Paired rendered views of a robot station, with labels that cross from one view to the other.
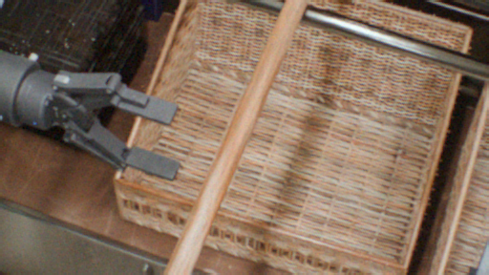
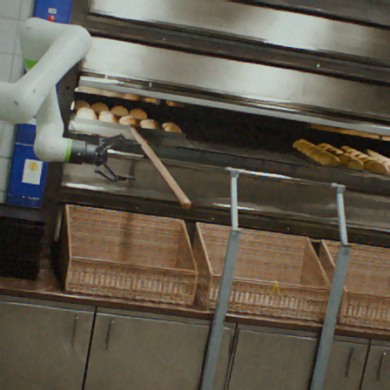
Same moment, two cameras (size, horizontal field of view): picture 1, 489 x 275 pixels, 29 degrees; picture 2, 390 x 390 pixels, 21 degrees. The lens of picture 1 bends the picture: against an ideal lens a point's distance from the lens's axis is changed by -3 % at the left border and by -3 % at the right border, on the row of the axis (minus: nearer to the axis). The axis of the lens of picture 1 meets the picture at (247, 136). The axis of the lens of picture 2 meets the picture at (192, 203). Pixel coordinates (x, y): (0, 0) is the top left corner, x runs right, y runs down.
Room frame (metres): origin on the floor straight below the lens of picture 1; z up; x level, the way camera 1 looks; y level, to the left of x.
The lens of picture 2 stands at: (-3.04, 1.83, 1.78)
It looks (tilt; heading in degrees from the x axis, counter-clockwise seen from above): 10 degrees down; 331
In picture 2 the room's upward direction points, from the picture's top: 10 degrees clockwise
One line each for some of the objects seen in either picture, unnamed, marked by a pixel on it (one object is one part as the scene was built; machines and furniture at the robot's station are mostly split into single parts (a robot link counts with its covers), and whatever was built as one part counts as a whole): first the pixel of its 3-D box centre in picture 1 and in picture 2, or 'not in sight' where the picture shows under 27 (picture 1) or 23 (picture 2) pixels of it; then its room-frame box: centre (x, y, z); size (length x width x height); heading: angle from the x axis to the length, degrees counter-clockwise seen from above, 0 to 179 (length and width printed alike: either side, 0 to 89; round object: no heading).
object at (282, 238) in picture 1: (296, 123); (127, 253); (0.99, -0.09, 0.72); 0.56 x 0.49 x 0.28; 74
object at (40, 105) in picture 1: (59, 105); (96, 155); (0.70, 0.25, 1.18); 0.09 x 0.07 x 0.08; 72
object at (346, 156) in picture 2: not in sight; (350, 157); (1.32, -1.41, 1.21); 0.61 x 0.48 x 0.06; 163
